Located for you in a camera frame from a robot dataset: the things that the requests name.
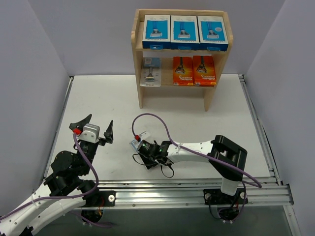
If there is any clear blister razor pack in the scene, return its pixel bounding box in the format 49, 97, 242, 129
130, 139, 140, 151
140, 58, 161, 87

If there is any orange Gillette Fusion box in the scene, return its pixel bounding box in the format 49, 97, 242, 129
192, 56, 217, 87
173, 57, 194, 86

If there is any blue Harry's razor box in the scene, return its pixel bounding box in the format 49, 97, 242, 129
170, 15, 200, 50
197, 16, 229, 52
142, 15, 171, 50

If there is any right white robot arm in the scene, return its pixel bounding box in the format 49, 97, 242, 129
136, 135, 248, 203

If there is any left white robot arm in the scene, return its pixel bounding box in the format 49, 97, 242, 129
0, 115, 114, 236

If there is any wooden shelf unit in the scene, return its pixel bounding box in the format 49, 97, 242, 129
131, 9, 233, 108

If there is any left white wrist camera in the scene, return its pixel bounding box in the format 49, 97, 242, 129
77, 123, 100, 144

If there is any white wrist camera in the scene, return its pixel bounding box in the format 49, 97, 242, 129
134, 131, 151, 142
77, 123, 100, 144

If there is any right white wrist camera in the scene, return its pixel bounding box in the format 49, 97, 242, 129
134, 131, 151, 142

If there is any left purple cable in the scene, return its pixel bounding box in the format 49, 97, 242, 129
0, 134, 99, 222

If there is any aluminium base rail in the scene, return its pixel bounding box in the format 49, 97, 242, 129
51, 74, 293, 209

